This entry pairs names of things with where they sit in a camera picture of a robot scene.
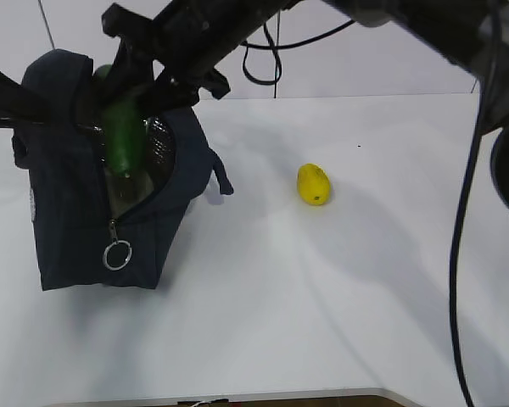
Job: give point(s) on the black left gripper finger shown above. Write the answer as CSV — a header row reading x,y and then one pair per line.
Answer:
x,y
19,105

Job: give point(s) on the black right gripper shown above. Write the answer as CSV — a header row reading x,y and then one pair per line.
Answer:
x,y
187,38

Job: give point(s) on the green cucumber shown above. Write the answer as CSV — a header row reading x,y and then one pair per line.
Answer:
x,y
123,126

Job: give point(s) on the glass container green lid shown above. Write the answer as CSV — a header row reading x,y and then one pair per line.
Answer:
x,y
126,192

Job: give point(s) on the navy blue lunch bag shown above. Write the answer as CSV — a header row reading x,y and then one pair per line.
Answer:
x,y
91,227

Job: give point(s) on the yellow lemon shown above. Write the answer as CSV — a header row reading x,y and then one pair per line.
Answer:
x,y
313,185

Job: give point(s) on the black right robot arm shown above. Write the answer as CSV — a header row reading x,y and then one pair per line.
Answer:
x,y
473,35

